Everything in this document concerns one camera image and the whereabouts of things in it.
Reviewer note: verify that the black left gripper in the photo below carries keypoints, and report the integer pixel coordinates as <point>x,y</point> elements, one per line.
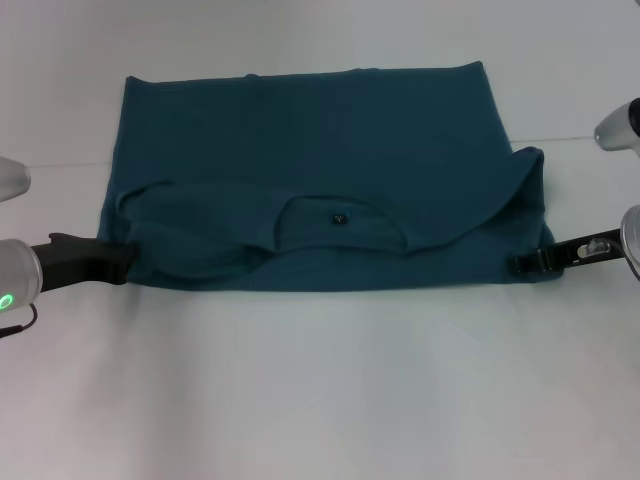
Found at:
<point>75,262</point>

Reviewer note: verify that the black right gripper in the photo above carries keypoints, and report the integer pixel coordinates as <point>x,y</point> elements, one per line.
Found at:
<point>585,252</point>

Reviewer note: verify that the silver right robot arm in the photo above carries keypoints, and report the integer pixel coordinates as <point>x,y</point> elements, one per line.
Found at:
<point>625,150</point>

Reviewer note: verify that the teal blue printed t-shirt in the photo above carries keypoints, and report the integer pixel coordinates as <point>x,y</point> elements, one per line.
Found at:
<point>325,175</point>

